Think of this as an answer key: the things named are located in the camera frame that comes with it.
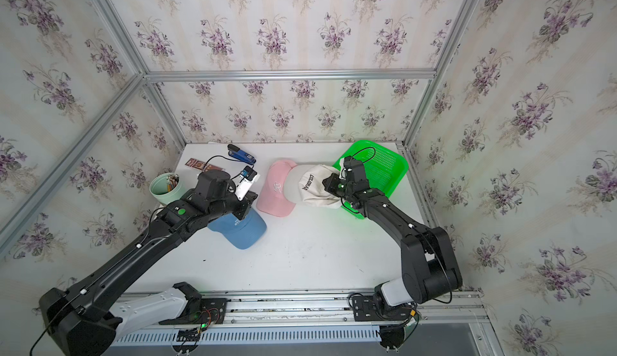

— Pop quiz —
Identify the light blue baseball cap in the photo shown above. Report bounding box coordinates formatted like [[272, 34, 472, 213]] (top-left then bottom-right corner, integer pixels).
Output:
[[207, 208, 267, 250]]

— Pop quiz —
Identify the grey white baseball cap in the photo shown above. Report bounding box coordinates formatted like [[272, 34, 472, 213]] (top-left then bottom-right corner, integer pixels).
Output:
[[283, 164, 341, 209]]

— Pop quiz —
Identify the pink baseball cap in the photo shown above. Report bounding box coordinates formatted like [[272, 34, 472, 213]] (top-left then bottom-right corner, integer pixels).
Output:
[[256, 159, 297, 217]]

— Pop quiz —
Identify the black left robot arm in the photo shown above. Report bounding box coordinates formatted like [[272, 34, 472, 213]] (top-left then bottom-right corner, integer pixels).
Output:
[[39, 170, 258, 355]]

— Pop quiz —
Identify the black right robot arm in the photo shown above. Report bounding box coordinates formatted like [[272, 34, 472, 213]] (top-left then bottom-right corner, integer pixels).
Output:
[[322, 156, 463, 308]]

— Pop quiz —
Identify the green plastic basket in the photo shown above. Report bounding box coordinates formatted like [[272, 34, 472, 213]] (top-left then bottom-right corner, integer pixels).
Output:
[[334, 141, 409, 219]]

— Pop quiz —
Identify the blue black stapler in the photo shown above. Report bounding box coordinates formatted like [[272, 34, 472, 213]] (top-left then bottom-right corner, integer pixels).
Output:
[[228, 144, 256, 165]]

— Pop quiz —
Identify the mint green pen cup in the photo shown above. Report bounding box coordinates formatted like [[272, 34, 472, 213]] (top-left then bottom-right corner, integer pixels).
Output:
[[149, 172, 187, 205]]

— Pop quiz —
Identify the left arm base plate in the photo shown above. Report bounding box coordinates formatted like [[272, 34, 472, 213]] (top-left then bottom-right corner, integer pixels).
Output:
[[159, 298, 228, 325]]

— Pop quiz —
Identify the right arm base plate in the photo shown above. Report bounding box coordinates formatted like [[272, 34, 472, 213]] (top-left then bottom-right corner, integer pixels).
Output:
[[347, 293, 416, 322]]

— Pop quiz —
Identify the aluminium mounting rail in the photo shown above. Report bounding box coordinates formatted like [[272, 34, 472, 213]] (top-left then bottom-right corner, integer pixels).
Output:
[[86, 288, 490, 330]]

